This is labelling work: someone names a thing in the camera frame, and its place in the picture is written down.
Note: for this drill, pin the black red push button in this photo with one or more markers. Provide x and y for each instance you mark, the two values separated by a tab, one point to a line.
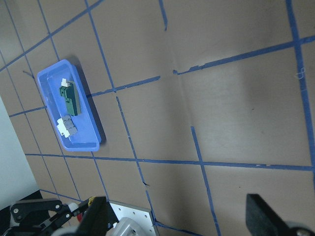
78	210

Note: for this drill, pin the white grey terminal block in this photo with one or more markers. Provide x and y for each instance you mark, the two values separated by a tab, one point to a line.
66	127

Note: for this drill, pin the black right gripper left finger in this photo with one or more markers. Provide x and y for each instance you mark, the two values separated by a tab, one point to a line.
98	219

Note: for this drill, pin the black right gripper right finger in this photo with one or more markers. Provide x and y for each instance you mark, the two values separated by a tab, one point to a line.
261	220

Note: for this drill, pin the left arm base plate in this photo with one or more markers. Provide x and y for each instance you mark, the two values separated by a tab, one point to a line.
132	221

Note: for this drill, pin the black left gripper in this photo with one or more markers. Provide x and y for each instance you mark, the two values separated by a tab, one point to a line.
12	216

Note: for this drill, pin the blue plastic tray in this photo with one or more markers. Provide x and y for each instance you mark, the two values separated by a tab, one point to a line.
87	138

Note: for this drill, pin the green terminal block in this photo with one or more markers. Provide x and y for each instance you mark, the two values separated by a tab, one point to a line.
69	92

